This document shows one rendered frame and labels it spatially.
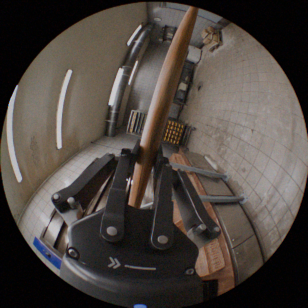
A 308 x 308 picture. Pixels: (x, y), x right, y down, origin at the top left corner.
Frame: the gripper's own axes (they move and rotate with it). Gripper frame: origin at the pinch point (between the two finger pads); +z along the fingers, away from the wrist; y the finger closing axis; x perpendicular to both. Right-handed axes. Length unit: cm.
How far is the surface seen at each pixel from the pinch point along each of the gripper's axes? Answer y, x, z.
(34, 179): -141, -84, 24
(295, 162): 120, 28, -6
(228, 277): 62, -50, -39
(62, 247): -59, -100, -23
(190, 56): 74, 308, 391
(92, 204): -47, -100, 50
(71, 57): -141, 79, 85
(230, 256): 63, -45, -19
